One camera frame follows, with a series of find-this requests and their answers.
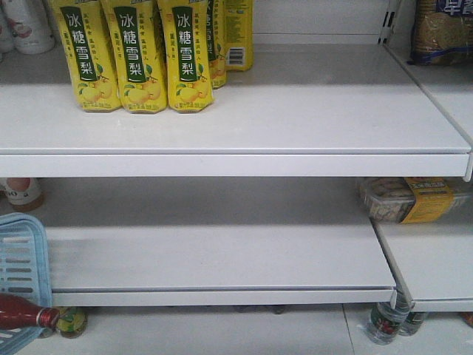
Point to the light blue plastic basket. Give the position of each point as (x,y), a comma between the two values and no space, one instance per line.
(25,272)

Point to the white peach drink bottle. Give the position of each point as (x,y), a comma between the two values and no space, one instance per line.
(29,26)

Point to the brown snack bag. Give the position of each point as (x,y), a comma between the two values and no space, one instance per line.
(442,33)

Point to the clear cookie tray yellow label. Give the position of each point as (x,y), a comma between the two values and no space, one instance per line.
(408,200)

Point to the yellow pear drink bottle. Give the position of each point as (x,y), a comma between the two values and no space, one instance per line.
(87,45)
(137,42)
(189,85)

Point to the yellow label tea bottle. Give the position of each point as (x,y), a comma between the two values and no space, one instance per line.
(72,321)

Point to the clear water bottle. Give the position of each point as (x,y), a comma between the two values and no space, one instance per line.
(385,321)

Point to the red coca-cola aluminium bottle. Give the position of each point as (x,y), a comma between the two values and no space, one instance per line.
(17,312)

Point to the white metal shelving unit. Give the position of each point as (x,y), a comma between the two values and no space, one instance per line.
(238,229)

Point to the orange juice bottle right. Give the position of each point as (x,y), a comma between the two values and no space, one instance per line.
(24,194)

